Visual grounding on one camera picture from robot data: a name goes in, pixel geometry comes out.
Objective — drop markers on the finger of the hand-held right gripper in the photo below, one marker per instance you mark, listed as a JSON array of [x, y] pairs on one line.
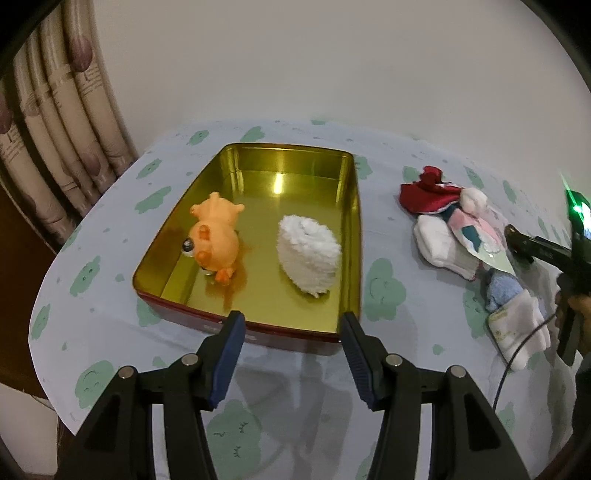
[[535, 247]]

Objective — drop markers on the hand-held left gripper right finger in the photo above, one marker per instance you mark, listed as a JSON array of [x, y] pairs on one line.
[[362, 364]]

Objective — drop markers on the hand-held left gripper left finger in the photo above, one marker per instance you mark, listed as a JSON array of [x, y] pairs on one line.
[[226, 360]]

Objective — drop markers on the pink and green wipes packet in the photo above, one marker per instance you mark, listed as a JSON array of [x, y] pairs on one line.
[[475, 230]]

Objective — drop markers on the red hat with white pompom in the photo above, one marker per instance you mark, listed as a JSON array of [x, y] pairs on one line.
[[425, 196]]

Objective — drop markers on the gold and red tin box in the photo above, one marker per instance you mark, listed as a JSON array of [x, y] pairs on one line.
[[258, 203]]

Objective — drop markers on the person's right hand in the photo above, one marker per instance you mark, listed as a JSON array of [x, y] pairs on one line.
[[581, 310]]

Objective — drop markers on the blue sock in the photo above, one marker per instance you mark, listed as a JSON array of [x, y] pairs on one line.
[[501, 290]]

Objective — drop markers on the white sock with red trim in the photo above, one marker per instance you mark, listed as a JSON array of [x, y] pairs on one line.
[[438, 244]]

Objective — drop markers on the white fluffy plush toy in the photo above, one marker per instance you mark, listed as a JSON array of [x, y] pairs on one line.
[[307, 254]]

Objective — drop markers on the orange plush toy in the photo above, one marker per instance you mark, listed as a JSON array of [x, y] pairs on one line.
[[212, 235]]

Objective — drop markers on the green cloud print tablecloth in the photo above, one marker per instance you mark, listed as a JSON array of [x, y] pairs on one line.
[[92, 258]]

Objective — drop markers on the beige patterned curtain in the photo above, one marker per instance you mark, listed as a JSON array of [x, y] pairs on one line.
[[55, 115]]

